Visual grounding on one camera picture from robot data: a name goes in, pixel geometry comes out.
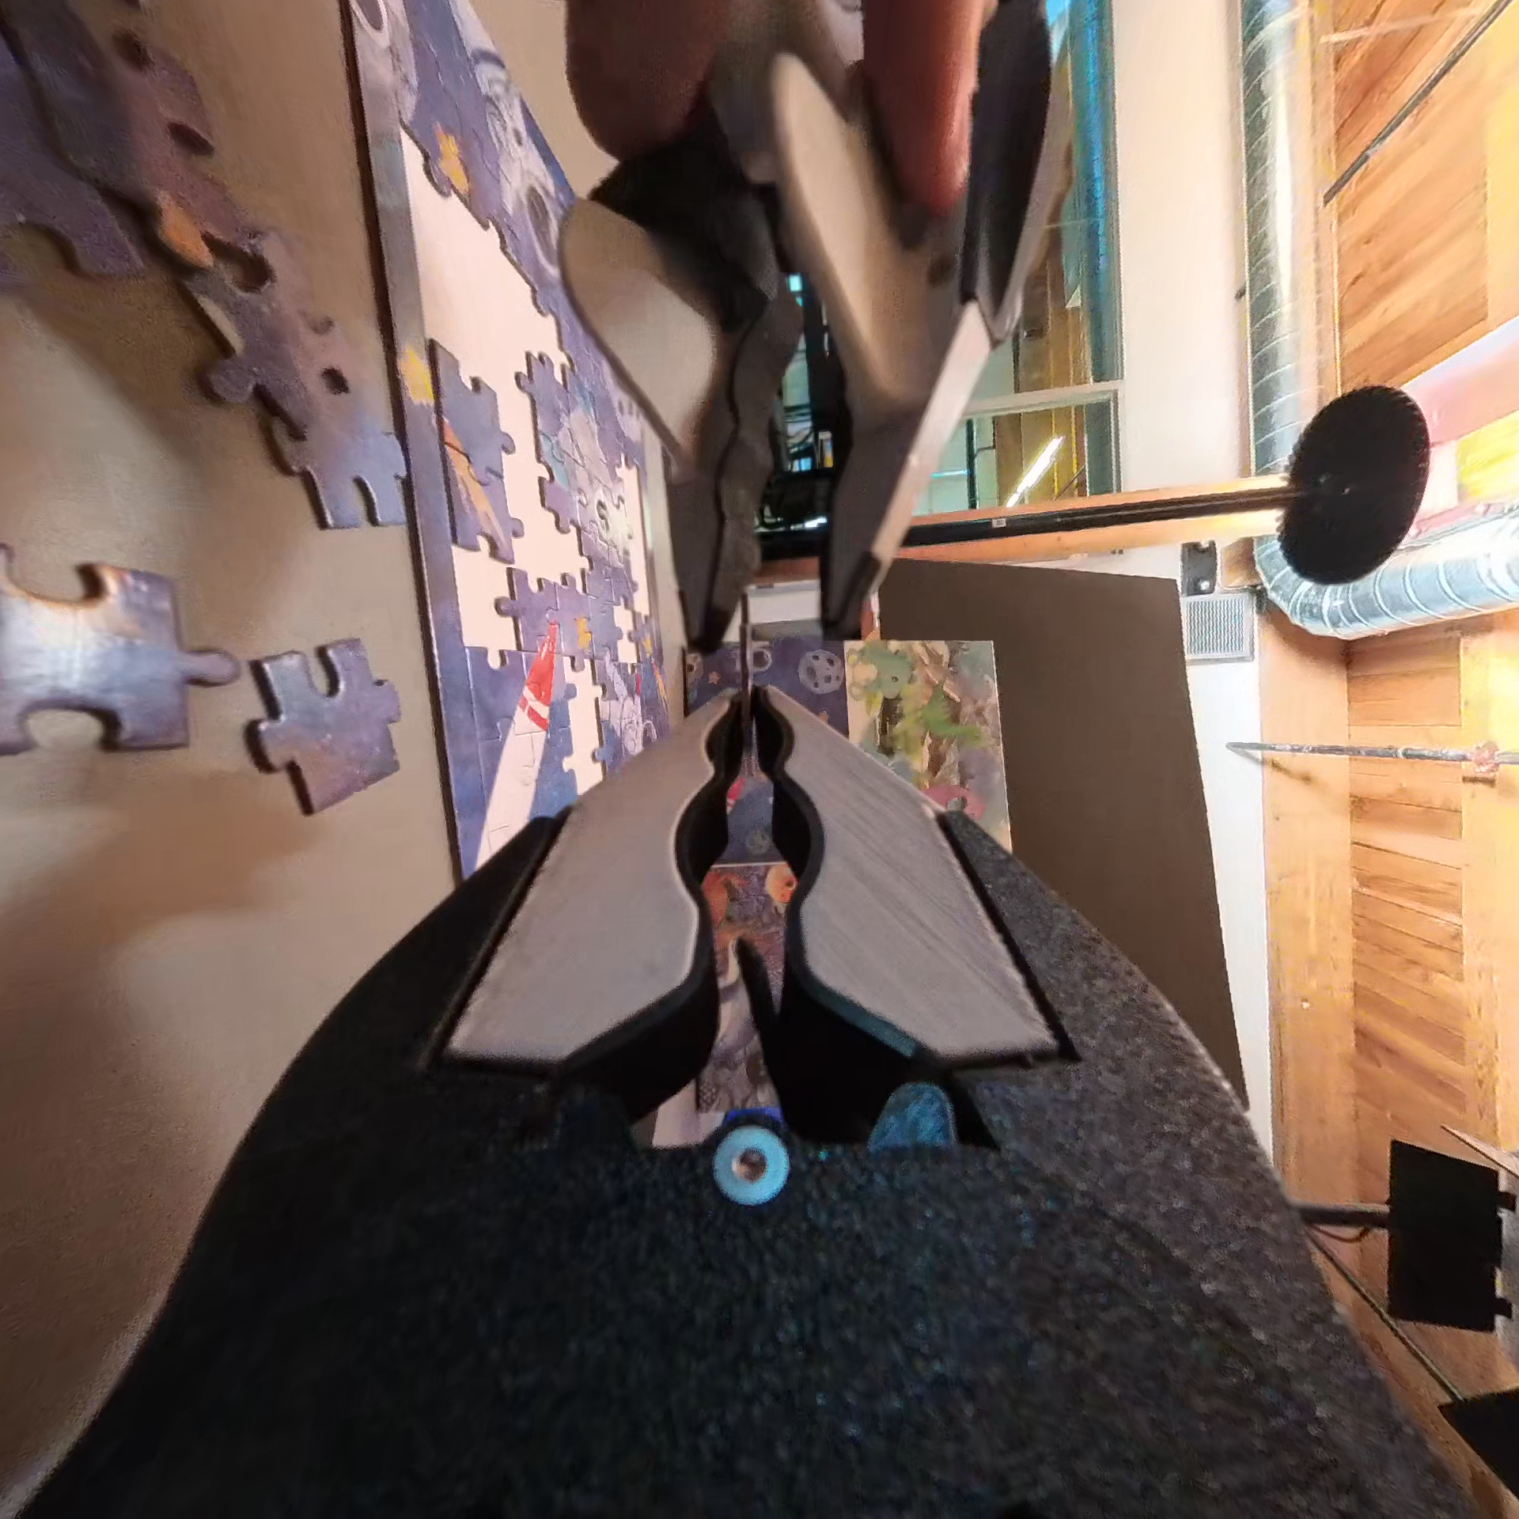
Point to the thin metal pipe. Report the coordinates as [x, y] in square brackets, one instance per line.
[1364, 751]

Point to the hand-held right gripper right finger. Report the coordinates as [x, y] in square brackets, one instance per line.
[913, 927]

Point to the black box light fixture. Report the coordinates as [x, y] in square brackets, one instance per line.
[1441, 1234]

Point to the space jigsaw puzzle board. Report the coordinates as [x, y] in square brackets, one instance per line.
[474, 474]

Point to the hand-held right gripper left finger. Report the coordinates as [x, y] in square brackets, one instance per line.
[581, 937]

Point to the beige desk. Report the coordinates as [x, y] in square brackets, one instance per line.
[177, 974]

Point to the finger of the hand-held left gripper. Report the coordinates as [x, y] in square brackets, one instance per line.
[640, 308]
[854, 238]

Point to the silver ventilation duct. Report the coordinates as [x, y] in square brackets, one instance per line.
[1282, 238]

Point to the space print puzzle box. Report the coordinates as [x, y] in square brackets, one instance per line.
[926, 724]

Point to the blue jigsaw puzzle piece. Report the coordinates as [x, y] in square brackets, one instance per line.
[130, 107]
[42, 191]
[297, 391]
[326, 729]

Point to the person's left hand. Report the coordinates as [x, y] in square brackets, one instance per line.
[926, 95]

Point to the blue jigsaw piece orange mark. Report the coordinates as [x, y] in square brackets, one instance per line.
[94, 653]

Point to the black disc on rod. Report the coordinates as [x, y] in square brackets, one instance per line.
[1358, 487]

